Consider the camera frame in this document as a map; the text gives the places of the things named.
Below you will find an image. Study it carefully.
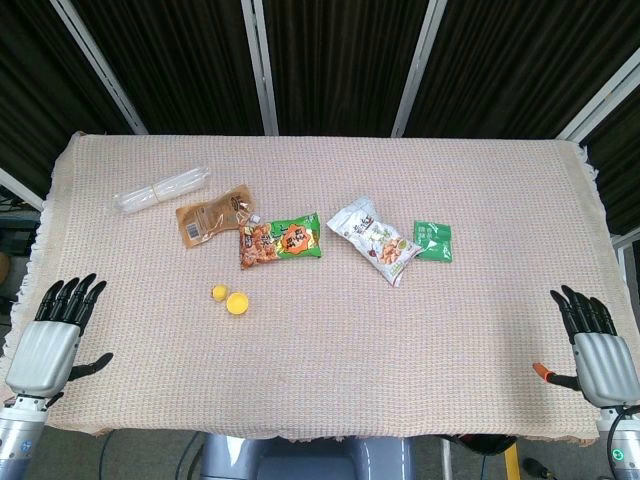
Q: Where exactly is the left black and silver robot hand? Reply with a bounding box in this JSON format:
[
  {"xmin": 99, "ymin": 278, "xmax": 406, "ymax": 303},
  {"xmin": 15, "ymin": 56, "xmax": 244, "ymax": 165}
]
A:
[{"xmin": 3, "ymin": 273, "xmax": 115, "ymax": 400}]

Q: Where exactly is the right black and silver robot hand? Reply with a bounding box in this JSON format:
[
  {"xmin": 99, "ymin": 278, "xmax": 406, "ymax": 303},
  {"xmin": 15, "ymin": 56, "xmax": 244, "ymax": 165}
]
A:
[{"xmin": 532, "ymin": 284, "xmax": 640, "ymax": 409}]

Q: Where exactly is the yellow bar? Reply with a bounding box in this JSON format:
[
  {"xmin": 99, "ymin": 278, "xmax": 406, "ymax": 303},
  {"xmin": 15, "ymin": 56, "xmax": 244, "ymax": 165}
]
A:
[{"xmin": 501, "ymin": 445, "xmax": 519, "ymax": 480}]

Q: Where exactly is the black rounded object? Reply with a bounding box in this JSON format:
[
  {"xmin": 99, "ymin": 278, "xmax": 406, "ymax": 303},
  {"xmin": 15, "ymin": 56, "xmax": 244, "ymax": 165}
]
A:
[{"xmin": 443, "ymin": 433, "xmax": 516, "ymax": 456}]

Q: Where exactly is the black curtain panel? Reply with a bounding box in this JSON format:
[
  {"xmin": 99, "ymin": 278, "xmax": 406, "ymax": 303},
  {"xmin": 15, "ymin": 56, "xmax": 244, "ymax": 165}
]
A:
[
  {"xmin": 583, "ymin": 102, "xmax": 640, "ymax": 236},
  {"xmin": 403, "ymin": 0, "xmax": 640, "ymax": 140},
  {"xmin": 0, "ymin": 0, "xmax": 137, "ymax": 197},
  {"xmin": 261, "ymin": 0, "xmax": 431, "ymax": 138},
  {"xmin": 69, "ymin": 0, "xmax": 266, "ymax": 136}
]

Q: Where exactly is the clear plastic bag bundle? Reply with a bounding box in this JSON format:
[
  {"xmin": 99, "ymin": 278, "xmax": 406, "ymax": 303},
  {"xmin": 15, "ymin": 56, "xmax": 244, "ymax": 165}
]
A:
[{"xmin": 110, "ymin": 166, "xmax": 212, "ymax": 215}]

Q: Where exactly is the small green packet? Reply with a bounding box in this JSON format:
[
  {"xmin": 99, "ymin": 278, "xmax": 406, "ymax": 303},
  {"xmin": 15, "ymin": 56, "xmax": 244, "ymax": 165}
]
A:
[{"xmin": 412, "ymin": 220, "xmax": 455, "ymax": 263}]

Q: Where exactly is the brown snack packet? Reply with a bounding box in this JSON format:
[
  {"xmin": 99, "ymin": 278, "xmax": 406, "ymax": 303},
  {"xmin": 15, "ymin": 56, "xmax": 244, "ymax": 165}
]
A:
[{"xmin": 175, "ymin": 184, "xmax": 258, "ymax": 250}]

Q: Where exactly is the green and orange snack packet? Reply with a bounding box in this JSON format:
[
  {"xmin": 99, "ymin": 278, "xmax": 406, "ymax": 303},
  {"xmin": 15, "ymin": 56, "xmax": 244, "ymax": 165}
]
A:
[{"xmin": 238, "ymin": 211, "xmax": 323, "ymax": 271}]

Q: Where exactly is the white snack packet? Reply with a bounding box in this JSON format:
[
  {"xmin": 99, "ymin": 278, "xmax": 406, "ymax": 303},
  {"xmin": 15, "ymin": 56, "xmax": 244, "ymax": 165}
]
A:
[{"xmin": 326, "ymin": 196, "xmax": 425, "ymax": 288}]

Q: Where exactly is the pink woven tablecloth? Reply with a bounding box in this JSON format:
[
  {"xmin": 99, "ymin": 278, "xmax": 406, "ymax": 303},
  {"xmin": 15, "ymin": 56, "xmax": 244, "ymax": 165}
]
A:
[{"xmin": 0, "ymin": 130, "xmax": 635, "ymax": 447}]

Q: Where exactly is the grey robot torso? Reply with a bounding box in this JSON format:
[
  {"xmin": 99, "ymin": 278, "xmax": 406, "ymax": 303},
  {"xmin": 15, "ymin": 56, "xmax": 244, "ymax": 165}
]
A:
[{"xmin": 199, "ymin": 433, "xmax": 416, "ymax": 480}]

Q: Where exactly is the white frame post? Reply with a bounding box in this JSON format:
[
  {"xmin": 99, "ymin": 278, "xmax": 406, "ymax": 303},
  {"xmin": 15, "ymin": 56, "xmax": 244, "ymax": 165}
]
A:
[
  {"xmin": 49, "ymin": 0, "xmax": 149, "ymax": 135},
  {"xmin": 0, "ymin": 167, "xmax": 46, "ymax": 212},
  {"xmin": 240, "ymin": 0, "xmax": 280, "ymax": 137},
  {"xmin": 390, "ymin": 0, "xmax": 448, "ymax": 138},
  {"xmin": 553, "ymin": 48, "xmax": 640, "ymax": 144}
]

